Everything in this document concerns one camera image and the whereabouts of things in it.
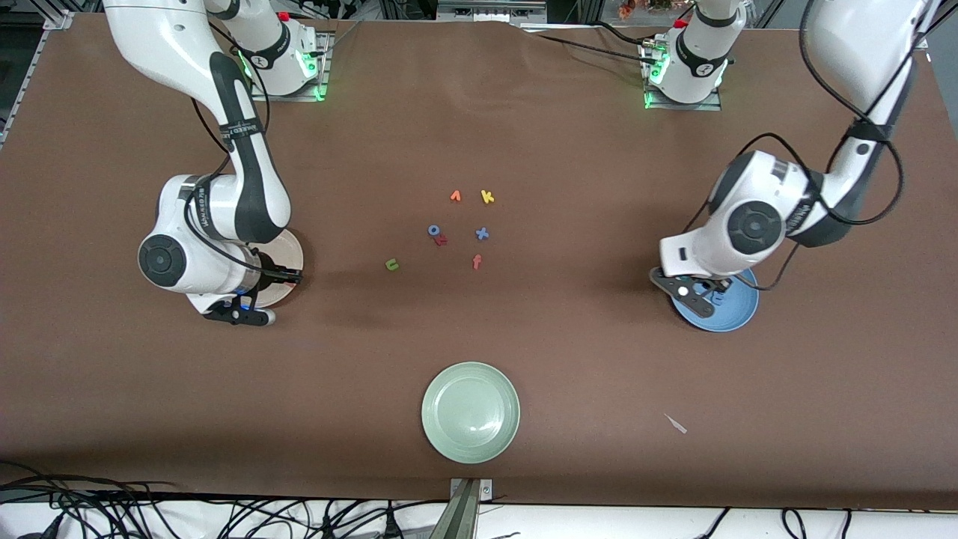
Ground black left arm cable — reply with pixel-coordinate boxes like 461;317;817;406
681;0;944;293

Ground pale green round plate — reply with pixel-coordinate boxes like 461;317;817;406
421;362;521;464

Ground grey metal camera bracket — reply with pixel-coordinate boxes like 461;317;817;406
449;478;493;539

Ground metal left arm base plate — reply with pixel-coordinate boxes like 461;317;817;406
642;36;724;112

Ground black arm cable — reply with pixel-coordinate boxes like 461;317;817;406
182;45;304;284
681;0;944;293

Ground black cable on table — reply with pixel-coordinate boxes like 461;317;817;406
535;33;656;65

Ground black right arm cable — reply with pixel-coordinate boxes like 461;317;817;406
182;45;304;284

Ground blue round plate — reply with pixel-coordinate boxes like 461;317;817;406
671;268;760;332

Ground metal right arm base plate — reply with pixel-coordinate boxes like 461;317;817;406
248;30;332;103

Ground grey metal box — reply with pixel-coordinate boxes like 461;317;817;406
436;0;549;23

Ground beige round plate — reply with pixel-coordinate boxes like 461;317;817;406
253;228;305;308

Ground brown table cover sheet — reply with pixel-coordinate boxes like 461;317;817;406
0;13;958;511

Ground orange brown clutter item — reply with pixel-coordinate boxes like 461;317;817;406
617;0;674;20

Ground aluminium frame profile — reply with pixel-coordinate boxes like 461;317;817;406
0;11;76;147

